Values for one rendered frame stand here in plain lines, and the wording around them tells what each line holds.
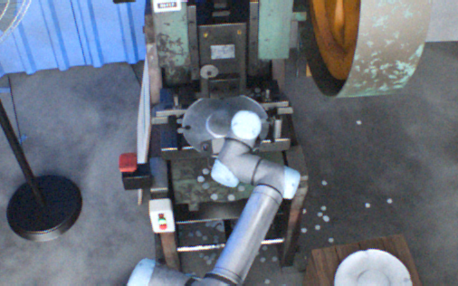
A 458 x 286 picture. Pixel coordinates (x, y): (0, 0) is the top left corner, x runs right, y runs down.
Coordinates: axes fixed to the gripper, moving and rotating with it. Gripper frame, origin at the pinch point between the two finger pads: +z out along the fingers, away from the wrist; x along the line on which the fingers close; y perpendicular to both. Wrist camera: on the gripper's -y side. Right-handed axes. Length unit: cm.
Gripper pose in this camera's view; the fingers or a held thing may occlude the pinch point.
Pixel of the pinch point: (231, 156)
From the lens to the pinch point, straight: 175.3
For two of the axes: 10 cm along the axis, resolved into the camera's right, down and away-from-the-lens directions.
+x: -1.3, -9.6, 2.6
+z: -0.5, 2.7, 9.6
